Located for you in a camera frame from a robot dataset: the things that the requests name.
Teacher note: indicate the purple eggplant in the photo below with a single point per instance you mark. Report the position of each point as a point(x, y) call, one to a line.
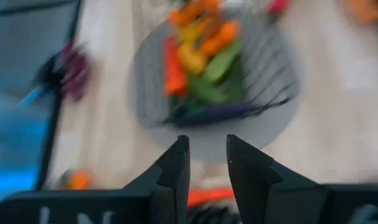
point(220, 112)

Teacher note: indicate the yellow mango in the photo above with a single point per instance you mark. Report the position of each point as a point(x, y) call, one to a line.
point(191, 60)

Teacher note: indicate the orange carrot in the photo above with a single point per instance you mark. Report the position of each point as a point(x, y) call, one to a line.
point(210, 196)

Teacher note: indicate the dark green cucumber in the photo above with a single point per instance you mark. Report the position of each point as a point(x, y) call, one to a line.
point(205, 90)

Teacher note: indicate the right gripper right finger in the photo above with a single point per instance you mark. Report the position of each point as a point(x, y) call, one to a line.
point(257, 193)

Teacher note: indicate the grey round mat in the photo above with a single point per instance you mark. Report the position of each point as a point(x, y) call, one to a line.
point(213, 146)

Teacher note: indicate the oranges cluster with leaves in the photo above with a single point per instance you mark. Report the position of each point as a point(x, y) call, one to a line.
point(79, 180)
point(191, 11)

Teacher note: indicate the light green bumpy gourd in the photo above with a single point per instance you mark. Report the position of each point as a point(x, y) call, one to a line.
point(221, 63)

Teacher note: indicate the purple-red grapes bunch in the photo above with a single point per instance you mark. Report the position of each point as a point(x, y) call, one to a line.
point(75, 71)

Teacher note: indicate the black aluminium table frame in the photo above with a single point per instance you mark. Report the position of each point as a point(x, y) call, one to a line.
point(51, 130)

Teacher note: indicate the small black table camera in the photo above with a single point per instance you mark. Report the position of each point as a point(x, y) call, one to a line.
point(50, 74)

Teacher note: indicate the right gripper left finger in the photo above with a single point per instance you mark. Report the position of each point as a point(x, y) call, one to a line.
point(170, 186)

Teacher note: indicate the dark green pepper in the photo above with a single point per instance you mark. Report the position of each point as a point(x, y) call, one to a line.
point(237, 81)

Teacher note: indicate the long orange pepper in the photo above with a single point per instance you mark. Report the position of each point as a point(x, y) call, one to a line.
point(364, 11)

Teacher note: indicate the long red vegetable green tip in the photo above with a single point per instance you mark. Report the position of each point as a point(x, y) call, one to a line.
point(174, 74)

